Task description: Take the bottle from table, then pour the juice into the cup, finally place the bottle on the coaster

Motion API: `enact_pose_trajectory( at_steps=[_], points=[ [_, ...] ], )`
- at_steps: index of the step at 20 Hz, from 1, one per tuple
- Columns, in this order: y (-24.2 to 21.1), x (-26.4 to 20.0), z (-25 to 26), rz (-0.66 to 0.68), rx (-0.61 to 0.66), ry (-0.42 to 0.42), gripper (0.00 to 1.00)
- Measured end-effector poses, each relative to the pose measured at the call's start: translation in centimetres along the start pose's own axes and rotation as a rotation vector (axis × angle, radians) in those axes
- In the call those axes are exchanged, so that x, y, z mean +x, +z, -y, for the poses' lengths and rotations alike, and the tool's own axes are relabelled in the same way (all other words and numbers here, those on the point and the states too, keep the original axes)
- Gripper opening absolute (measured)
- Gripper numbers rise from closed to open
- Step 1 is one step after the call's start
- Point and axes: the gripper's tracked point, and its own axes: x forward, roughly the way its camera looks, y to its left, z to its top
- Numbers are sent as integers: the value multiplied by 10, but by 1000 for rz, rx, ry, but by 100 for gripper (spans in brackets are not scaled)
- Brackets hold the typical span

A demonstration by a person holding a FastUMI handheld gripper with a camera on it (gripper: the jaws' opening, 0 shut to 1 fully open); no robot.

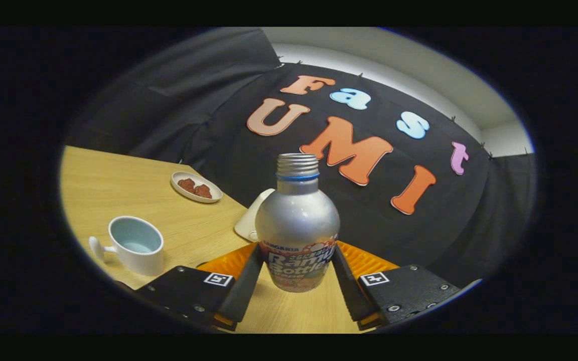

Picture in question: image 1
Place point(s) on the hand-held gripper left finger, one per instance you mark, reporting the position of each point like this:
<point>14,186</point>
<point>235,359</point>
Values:
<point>246,291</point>

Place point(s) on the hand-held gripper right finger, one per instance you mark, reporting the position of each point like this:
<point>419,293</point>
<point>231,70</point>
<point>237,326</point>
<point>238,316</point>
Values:
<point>349,293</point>

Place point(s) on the silver juice bottle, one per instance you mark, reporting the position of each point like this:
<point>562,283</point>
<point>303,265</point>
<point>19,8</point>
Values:
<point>296,220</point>

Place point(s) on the white holder box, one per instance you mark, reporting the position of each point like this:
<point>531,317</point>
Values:
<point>249,223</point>

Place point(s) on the red snack piece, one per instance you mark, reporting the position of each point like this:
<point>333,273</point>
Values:
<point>186,184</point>
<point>202,191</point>

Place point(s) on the small white plate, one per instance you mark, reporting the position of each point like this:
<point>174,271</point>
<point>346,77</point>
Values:
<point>181,193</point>

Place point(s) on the wooden table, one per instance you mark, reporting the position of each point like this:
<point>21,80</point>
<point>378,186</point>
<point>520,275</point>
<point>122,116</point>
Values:
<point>118,190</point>

